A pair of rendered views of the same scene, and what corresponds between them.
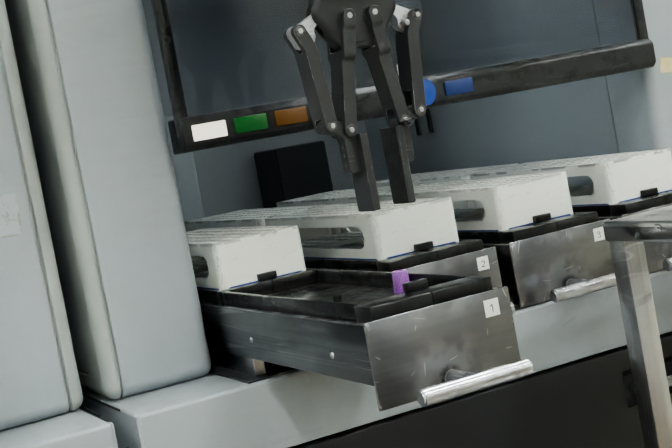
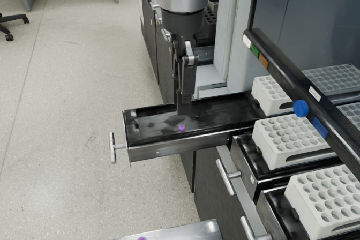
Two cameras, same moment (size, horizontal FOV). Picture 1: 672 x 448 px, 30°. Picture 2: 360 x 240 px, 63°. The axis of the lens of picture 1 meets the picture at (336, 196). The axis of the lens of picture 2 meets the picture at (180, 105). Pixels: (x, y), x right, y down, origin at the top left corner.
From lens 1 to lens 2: 1.38 m
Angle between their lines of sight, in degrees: 97
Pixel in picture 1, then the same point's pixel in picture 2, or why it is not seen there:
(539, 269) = (264, 214)
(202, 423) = not seen: hidden behind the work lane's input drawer
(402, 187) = (180, 107)
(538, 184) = (304, 205)
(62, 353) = (223, 65)
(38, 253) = (226, 36)
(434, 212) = (268, 148)
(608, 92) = not seen: outside the picture
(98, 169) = (238, 26)
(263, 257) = (260, 97)
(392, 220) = (257, 130)
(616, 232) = (204, 222)
